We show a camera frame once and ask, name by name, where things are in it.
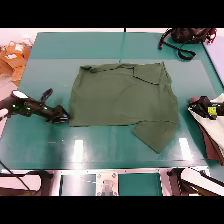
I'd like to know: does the silver frame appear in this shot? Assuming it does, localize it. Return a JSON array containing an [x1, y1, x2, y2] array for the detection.
[[0, 167, 224, 197]]

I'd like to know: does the cream garment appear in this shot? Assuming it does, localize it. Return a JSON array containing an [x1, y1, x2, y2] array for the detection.
[[187, 92, 224, 152]]

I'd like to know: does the black cable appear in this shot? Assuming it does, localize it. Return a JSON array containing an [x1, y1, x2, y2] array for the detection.
[[0, 159, 36, 197]]

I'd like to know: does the green T-shirt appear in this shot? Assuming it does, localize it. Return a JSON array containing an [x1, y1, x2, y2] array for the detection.
[[67, 61, 181, 155]]

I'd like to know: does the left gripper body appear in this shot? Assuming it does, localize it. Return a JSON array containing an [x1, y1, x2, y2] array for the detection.
[[46, 104, 71, 124]]

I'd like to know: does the black bag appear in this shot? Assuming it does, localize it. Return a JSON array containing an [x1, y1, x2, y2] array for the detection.
[[157, 27, 218, 61]]

